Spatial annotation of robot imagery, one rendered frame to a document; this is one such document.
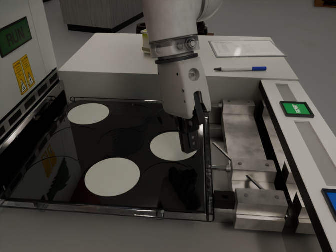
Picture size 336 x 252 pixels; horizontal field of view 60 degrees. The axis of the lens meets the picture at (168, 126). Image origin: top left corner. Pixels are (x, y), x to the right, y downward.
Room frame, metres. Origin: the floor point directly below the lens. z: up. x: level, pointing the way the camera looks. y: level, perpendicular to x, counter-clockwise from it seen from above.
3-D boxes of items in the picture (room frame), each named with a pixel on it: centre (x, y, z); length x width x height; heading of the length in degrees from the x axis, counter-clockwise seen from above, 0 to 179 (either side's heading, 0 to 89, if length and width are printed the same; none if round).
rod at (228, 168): (0.42, -0.10, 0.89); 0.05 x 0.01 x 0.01; 85
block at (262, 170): (0.42, -0.16, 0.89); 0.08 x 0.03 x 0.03; 85
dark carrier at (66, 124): (0.50, 0.10, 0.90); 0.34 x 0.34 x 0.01; 85
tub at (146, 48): (0.87, 0.03, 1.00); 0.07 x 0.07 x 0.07; 59
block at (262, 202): (0.34, -0.15, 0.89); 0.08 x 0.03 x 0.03; 85
